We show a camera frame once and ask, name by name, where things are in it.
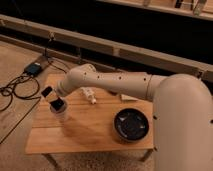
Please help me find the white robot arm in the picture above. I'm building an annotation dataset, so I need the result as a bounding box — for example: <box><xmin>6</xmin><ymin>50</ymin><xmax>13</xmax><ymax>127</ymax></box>
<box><xmin>42</xmin><ymin>64</ymin><xmax>213</xmax><ymax>171</ymax></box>

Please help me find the white rectangular sponge block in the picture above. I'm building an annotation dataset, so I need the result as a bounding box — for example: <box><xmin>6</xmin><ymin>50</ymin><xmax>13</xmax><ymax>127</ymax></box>
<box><xmin>120</xmin><ymin>94</ymin><xmax>138</xmax><ymax>101</ymax></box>

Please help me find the black eraser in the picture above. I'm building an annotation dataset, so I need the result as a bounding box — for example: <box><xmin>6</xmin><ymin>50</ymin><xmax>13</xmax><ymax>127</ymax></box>
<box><xmin>51</xmin><ymin>99</ymin><xmax>64</xmax><ymax>111</ymax></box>

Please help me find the black floor cable left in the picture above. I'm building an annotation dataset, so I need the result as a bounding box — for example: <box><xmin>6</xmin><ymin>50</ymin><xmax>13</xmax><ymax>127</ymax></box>
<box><xmin>0</xmin><ymin>73</ymin><xmax>42</xmax><ymax>144</ymax></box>

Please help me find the translucent ceramic cup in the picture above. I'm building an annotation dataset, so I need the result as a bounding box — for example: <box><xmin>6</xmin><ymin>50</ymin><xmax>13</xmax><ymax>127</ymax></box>
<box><xmin>50</xmin><ymin>100</ymin><xmax>69</xmax><ymax>122</ymax></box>

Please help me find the small white figurine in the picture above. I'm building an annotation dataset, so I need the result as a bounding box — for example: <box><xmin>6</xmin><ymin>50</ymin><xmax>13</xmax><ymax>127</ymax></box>
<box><xmin>81</xmin><ymin>87</ymin><xmax>96</xmax><ymax>104</ymax></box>

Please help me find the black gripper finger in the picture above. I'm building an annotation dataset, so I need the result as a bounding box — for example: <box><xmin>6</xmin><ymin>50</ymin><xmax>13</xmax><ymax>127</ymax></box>
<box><xmin>41</xmin><ymin>86</ymin><xmax>53</xmax><ymax>97</ymax></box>

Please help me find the black round bowl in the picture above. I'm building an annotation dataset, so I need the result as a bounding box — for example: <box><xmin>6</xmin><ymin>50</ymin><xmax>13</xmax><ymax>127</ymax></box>
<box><xmin>113</xmin><ymin>108</ymin><xmax>149</xmax><ymax>141</ymax></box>

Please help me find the black power adapter box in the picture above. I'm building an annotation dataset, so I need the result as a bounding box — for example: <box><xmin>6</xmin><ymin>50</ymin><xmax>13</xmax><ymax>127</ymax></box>
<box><xmin>24</xmin><ymin>63</ymin><xmax>42</xmax><ymax>76</ymax></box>

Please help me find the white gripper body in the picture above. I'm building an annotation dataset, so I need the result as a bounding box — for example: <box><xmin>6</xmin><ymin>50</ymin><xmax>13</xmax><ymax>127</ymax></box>
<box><xmin>54</xmin><ymin>80</ymin><xmax>72</xmax><ymax>97</ymax></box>

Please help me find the wooden table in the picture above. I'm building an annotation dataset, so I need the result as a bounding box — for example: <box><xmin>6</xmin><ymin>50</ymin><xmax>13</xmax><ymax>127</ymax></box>
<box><xmin>24</xmin><ymin>73</ymin><xmax>155</xmax><ymax>155</ymax></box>

